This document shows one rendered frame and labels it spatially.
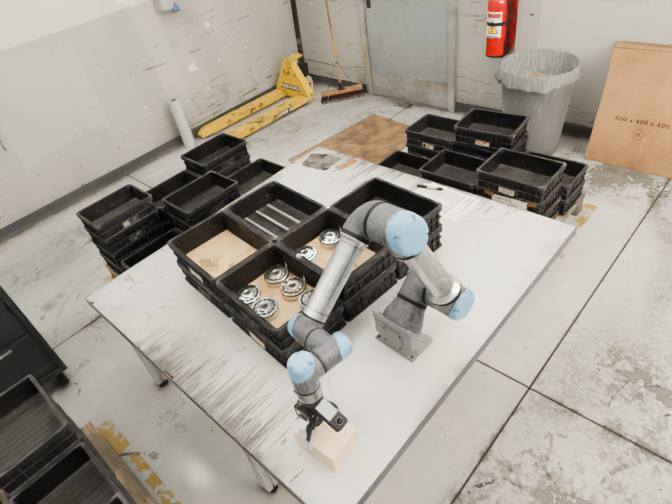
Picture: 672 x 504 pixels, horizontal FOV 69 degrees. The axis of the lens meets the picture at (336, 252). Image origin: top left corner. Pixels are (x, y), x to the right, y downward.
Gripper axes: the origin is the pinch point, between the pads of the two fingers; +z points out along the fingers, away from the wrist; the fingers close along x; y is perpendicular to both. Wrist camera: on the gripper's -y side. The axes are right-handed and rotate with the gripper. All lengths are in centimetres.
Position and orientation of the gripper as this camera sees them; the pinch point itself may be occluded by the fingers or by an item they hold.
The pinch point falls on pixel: (326, 434)
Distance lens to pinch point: 161.9
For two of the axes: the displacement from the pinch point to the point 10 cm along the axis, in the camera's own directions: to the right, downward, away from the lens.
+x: -6.4, 5.7, -5.3
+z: 1.5, 7.6, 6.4
